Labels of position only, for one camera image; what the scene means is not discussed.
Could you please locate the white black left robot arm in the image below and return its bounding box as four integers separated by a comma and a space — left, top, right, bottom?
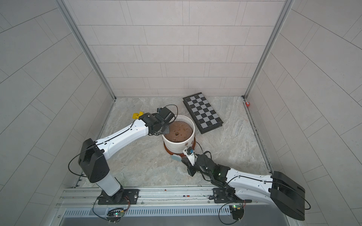
78, 107, 176, 199

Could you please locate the aluminium corner profile right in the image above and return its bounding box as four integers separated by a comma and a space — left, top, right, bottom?
244, 0, 294, 100

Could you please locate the left circuit board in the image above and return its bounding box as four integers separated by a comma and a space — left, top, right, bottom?
107, 208, 125, 221

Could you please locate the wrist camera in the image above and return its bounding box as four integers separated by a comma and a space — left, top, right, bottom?
156, 107, 175, 123
183, 147, 196, 166

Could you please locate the aluminium corner profile left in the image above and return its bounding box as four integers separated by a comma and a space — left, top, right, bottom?
55, 0, 117, 102

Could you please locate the white ribbed ceramic pot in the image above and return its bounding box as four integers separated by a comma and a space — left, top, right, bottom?
162, 115, 196, 156

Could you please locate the black grey chessboard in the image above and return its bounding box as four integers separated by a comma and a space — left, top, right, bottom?
183, 92, 223, 134

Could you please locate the yellow plastic block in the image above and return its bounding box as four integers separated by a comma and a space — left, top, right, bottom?
132, 112, 144, 120

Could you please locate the aluminium corner profile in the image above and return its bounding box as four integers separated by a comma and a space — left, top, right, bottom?
55, 0, 117, 102
244, 0, 294, 100

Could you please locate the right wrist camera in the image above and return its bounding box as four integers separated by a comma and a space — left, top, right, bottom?
183, 147, 196, 166

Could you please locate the right circuit board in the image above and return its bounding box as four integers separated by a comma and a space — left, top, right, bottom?
229, 204, 245, 221

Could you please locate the light blue scrub brush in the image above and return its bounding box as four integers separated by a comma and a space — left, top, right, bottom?
171, 155, 183, 162

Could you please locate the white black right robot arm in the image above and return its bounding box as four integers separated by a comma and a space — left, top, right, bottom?
181, 153, 311, 221

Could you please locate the circuit board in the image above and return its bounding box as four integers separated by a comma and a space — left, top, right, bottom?
107, 208, 125, 221
229, 204, 245, 221

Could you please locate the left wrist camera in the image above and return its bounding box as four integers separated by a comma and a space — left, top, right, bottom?
156, 107, 175, 123

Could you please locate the terracotta saucer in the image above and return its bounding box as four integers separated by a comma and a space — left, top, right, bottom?
164, 144, 197, 158

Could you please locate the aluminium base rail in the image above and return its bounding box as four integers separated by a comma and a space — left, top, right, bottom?
55, 185, 283, 210

